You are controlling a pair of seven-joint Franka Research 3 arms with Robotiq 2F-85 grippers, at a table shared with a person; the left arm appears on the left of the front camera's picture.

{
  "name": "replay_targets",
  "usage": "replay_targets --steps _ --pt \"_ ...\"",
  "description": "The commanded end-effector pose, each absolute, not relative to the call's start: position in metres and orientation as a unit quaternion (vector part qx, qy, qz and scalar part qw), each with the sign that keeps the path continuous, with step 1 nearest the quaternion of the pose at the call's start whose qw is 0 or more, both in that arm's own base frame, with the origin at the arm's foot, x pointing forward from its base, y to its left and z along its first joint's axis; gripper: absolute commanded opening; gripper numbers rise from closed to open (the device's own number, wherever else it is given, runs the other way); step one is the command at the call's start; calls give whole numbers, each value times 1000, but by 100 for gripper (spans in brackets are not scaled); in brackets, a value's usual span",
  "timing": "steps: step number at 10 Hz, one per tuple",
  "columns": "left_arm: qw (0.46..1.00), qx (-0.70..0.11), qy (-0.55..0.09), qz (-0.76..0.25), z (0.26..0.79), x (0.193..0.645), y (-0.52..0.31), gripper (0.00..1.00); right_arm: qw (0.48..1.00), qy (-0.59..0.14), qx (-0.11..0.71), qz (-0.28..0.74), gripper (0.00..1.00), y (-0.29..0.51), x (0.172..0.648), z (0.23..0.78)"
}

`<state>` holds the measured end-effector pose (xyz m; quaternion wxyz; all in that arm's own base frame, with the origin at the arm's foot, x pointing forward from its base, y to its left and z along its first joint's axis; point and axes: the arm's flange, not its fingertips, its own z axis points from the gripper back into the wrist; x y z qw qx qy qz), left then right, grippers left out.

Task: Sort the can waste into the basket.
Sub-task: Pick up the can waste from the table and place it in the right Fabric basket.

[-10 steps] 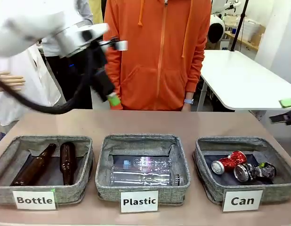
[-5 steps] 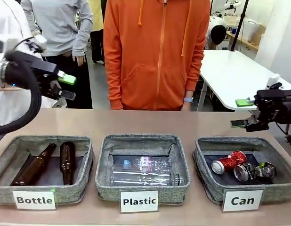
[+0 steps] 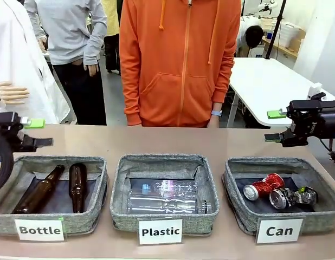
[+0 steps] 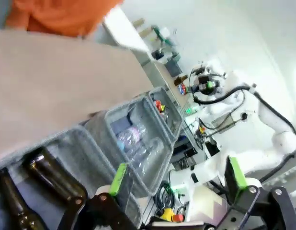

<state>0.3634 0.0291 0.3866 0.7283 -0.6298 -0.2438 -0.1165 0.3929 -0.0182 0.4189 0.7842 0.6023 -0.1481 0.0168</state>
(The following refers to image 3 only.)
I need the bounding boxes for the grey fabric basket Can label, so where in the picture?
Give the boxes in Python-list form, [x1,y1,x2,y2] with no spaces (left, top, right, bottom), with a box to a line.
[223,157,335,236]

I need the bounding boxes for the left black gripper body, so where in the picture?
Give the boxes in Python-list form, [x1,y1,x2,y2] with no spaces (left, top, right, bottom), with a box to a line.
[0,111,22,132]

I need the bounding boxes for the bystander in yellow top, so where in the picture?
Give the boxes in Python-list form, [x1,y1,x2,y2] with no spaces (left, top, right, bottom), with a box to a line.
[101,0,121,74]

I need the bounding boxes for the white storage boxes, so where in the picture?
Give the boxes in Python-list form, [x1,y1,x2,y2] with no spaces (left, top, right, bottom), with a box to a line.
[278,21,300,47]

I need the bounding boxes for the thick black cable hose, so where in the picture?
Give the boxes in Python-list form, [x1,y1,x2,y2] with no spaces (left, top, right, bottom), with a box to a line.
[0,127,15,194]

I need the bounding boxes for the clear plastic bottle dark cap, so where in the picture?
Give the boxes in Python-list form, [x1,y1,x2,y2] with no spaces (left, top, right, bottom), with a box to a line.
[127,193,213,215]

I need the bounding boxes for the crushed black silver can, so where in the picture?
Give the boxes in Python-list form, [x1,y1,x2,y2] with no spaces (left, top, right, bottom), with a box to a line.
[268,186,319,210]

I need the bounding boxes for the bent-over person black hair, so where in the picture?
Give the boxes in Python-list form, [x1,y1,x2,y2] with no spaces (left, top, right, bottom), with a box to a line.
[236,15,266,58]

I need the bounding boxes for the long brown glass bottle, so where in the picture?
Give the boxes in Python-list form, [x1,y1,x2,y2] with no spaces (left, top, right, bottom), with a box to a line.
[12,164,66,215]

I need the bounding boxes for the bystander in grey shirt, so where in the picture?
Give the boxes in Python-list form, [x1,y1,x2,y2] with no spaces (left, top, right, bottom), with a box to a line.
[23,0,108,126]

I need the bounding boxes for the grey fabric basket Plastic label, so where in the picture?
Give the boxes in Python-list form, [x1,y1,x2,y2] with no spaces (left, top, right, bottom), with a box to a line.
[109,153,220,237]

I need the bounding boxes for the beige mannequin hand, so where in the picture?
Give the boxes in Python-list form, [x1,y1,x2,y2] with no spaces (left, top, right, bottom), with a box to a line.
[0,81,30,106]

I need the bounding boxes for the grey fabric basket Bottle label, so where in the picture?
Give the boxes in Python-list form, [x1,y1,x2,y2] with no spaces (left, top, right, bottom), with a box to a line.
[0,155,109,236]

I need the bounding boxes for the black tripod stand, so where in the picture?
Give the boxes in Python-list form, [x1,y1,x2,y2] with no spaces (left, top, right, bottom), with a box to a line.
[265,0,289,59]

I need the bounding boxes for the white Bottle label card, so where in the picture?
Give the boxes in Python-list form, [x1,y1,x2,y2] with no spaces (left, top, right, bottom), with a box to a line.
[14,218,65,242]

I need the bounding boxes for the clear plastic bottle blue cap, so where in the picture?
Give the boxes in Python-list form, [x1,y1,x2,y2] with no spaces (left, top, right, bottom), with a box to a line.
[126,179,198,199]

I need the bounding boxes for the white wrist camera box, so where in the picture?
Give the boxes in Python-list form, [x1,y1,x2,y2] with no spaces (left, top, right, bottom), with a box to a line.
[307,84,327,102]

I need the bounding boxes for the crushed red soda can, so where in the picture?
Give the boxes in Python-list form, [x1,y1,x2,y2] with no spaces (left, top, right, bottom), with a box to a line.
[243,173,291,202]

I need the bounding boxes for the grey bystander hand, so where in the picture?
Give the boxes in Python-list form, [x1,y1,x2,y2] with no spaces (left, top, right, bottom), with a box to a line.
[87,63,101,77]
[38,35,48,53]

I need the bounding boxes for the wooden workbench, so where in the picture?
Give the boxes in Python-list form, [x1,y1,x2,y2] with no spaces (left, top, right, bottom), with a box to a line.
[261,27,307,59]

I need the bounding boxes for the mannequin in white coat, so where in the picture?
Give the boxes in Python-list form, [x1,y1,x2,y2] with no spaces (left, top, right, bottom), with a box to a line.
[0,0,71,126]

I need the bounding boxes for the white Can label card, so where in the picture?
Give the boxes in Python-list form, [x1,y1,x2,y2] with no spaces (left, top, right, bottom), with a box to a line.
[255,218,304,244]

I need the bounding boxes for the person's left forearm orange sleeve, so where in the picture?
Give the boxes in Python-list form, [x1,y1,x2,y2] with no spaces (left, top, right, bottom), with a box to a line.
[210,50,236,112]

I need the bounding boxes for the short brown glass bottle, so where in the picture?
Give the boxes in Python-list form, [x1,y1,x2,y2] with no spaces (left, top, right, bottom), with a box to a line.
[68,162,88,214]

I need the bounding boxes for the person's right forearm orange sleeve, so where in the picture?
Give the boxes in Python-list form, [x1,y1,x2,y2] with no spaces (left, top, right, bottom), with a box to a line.
[119,61,143,127]

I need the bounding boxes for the white Plastic label card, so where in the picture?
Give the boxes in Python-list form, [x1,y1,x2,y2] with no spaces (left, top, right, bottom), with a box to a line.
[138,219,183,245]

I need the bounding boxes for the person in orange hoodie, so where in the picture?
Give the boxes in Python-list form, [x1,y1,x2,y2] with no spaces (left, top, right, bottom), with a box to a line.
[119,0,242,128]

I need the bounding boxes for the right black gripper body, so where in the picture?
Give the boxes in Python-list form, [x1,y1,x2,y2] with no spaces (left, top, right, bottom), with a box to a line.
[286,99,324,139]

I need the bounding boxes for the white table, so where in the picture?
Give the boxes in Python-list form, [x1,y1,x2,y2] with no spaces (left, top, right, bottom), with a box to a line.
[228,56,334,128]

